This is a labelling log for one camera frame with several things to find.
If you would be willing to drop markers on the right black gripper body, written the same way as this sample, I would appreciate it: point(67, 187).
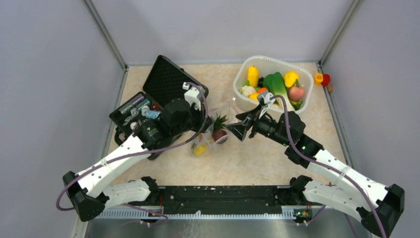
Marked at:
point(264, 125)

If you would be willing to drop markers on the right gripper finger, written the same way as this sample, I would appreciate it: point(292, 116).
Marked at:
point(245, 116)
point(239, 129)

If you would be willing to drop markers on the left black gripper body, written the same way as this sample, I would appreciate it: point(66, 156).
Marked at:
point(197, 121)

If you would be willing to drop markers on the toy pineapple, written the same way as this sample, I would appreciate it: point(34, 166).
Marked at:
point(219, 123)

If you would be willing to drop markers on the dark purple toy fruit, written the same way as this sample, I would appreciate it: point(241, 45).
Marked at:
point(220, 136)

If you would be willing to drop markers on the clear pink-dotted zip bag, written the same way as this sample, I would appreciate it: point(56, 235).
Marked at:
point(231, 110)

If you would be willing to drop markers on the yellow toy lemon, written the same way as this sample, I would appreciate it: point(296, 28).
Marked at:
point(254, 96)

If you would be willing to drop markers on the yellow-green toy mango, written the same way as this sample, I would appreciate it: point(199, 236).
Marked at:
point(199, 150)

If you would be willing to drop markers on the pink toy peach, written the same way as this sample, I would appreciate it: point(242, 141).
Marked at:
point(296, 93)

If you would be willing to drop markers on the white oval plastic basket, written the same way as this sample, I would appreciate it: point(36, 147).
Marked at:
point(260, 74)

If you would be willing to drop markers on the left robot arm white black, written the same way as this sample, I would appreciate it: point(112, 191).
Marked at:
point(90, 191)

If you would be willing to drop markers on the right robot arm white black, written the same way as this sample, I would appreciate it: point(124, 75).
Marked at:
point(376, 206)

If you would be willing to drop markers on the white toy cauliflower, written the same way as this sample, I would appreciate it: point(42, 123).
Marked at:
point(247, 90)

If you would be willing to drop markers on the orange toy carrot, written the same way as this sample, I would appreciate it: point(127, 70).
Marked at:
point(262, 90)

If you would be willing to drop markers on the green toy bok choy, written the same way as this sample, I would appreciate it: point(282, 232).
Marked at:
point(275, 84)

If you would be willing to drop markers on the yellow toy bell pepper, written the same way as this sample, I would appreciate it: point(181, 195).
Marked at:
point(290, 79)

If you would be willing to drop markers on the black poker chip case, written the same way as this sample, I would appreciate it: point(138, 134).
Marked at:
point(158, 114)

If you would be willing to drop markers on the orange toy piece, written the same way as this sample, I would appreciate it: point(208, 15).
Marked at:
point(318, 78)

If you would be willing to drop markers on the red toy piece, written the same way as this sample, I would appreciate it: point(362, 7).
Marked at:
point(325, 80)

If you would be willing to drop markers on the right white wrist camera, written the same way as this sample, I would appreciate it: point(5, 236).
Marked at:
point(266, 99)

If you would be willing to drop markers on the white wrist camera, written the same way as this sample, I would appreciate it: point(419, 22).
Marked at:
point(194, 95)
point(266, 99)

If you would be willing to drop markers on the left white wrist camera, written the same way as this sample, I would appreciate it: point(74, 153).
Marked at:
point(194, 95)

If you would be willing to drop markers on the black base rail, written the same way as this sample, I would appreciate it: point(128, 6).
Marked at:
point(225, 200)

